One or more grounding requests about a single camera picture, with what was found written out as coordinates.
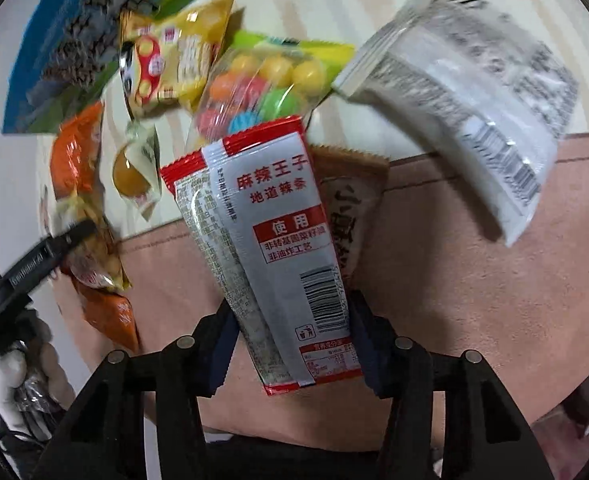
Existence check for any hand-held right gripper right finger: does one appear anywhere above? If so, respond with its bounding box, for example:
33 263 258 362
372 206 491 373
349 290 555 480

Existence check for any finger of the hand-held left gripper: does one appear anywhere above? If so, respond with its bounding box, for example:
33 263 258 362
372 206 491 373
0 220 99 307

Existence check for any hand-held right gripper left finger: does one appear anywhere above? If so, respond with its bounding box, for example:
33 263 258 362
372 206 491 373
29 300 240 480

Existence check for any orange snack packet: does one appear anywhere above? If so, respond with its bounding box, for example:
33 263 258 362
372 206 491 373
49 102 131 292
72 277 141 353

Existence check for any red and grey snack packet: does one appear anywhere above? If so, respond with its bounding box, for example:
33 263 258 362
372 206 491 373
160 115 365 397

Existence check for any cardboard box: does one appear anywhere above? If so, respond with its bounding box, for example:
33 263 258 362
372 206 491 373
2 0 158 135

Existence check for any clear packet with brown egg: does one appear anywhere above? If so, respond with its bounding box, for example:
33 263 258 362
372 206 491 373
112 120 162 221

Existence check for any beige snack packet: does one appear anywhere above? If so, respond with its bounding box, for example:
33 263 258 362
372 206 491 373
308 144 390 291

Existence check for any yellow snack packet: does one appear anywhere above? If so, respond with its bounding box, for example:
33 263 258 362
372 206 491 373
118 0 238 120

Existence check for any white silver snack packet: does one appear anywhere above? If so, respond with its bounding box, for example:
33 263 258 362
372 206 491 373
331 0 580 247

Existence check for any clear bag of colourful candy balls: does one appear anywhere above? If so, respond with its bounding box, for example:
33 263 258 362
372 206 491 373
187 30 356 153

